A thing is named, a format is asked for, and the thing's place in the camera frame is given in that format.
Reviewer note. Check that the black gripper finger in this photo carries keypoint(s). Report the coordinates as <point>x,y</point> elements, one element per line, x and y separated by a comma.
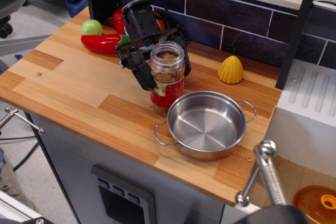
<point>183,41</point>
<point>141,71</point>

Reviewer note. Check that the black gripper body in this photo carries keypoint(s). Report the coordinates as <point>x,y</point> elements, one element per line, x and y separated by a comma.
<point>142,28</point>

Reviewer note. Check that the clear jar of almonds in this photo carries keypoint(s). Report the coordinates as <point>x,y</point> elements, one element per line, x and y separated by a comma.
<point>167,65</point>

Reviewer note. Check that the stainless steel pot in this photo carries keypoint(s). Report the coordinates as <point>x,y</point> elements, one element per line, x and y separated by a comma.
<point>207,125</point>

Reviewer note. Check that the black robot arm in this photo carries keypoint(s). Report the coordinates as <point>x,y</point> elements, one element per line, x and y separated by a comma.
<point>141,25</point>

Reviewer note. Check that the light blue bowl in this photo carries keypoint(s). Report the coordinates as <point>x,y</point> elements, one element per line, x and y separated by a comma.
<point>150,47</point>

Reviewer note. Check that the orange toy pumpkin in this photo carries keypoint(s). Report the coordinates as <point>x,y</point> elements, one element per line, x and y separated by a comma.
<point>159,21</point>

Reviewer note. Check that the red toy chili pepper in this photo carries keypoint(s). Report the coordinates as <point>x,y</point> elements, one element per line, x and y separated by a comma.
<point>104,43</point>

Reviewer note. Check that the green toy apple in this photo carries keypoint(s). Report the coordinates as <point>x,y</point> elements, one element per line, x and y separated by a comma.
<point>92,27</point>

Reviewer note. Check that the yellow toy corn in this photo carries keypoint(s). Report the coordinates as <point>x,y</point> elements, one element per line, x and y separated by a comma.
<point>231,70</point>

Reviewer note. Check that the office chair base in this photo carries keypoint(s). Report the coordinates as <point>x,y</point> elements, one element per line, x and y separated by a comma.
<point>6,28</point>

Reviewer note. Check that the white toy sink drainer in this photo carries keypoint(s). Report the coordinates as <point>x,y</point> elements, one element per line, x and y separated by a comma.
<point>310,92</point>

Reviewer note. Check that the grey toy oven panel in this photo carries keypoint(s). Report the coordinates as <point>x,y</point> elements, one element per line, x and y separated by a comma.
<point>123,201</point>

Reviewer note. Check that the orange plastic lid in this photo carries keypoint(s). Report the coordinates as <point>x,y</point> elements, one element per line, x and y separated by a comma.
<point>317,202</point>

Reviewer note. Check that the black vertical post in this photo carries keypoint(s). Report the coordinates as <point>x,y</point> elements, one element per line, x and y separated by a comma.
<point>294,42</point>

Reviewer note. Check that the silver clamp handle left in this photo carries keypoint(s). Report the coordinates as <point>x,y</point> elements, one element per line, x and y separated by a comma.
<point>12,112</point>

